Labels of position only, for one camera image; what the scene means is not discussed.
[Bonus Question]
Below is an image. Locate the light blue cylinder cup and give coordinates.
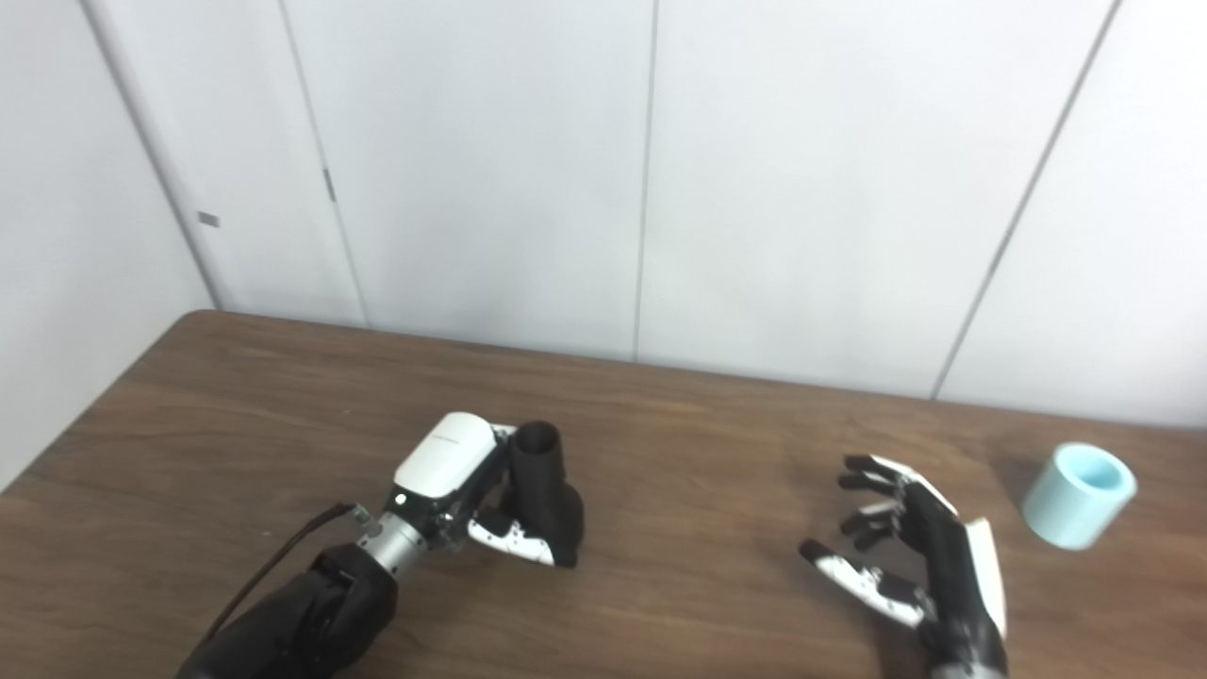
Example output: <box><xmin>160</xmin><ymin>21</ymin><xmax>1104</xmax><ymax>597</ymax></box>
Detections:
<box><xmin>1022</xmin><ymin>442</ymin><xmax>1138</xmax><ymax>552</ymax></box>

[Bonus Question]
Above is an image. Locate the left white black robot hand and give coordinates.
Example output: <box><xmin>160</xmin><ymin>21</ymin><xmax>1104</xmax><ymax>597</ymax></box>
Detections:
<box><xmin>382</xmin><ymin>412</ymin><xmax>562</xmax><ymax>567</ymax></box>

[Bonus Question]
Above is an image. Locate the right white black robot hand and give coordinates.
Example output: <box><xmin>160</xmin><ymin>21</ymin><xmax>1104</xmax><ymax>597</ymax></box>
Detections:
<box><xmin>800</xmin><ymin>455</ymin><xmax>1008</xmax><ymax>679</ymax></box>

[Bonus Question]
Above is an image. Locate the black flared nozzle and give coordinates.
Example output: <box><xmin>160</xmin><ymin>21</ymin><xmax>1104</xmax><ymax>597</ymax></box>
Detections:
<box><xmin>509</xmin><ymin>422</ymin><xmax>586</xmax><ymax>569</ymax></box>

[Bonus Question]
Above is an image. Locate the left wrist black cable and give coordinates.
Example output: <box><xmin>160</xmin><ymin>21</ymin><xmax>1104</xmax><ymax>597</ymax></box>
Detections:
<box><xmin>203</xmin><ymin>503</ymin><xmax>373</xmax><ymax>642</ymax></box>

